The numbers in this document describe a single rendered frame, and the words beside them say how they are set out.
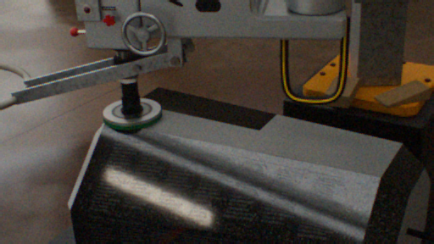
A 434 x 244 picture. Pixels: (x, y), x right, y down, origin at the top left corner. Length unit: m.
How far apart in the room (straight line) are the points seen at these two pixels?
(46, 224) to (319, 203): 1.77
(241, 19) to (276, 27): 0.12
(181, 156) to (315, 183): 0.48
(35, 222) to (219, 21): 1.75
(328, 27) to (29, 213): 2.05
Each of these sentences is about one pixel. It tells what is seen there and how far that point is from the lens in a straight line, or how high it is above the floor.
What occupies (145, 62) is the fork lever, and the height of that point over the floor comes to 1.09.
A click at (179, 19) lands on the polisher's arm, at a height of 1.26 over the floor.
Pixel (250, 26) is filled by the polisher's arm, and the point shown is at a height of 1.24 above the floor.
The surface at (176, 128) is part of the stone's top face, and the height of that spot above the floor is 0.85.
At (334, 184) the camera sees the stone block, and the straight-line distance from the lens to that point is 2.05.
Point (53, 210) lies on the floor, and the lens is 3.55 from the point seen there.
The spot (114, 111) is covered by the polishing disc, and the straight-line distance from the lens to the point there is 2.44.
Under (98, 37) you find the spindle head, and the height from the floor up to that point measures 1.19.
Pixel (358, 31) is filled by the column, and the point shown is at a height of 1.02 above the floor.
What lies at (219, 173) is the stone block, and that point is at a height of 0.78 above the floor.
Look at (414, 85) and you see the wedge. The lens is 2.75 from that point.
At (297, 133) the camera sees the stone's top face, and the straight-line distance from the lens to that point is 2.26.
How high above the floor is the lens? 1.89
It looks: 26 degrees down
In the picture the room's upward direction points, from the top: 3 degrees counter-clockwise
